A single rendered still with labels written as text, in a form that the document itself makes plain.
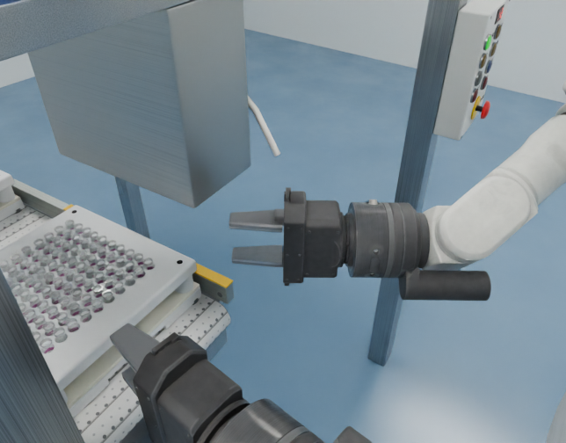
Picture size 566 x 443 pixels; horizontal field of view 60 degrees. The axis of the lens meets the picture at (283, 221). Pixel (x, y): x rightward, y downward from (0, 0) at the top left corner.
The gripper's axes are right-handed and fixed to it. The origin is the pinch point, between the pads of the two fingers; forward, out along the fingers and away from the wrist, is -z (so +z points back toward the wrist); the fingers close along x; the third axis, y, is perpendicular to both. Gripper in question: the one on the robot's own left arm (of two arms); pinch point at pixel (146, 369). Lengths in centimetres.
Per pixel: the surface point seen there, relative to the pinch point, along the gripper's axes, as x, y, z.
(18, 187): 12, 13, -56
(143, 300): 8.0, 8.6, -13.9
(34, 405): -6.6, -8.8, 1.3
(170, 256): 8.0, 16.0, -17.7
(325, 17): 75, 330, -216
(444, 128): 12, 84, -9
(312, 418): 98, 54, -17
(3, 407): -8.4, -10.3, 1.4
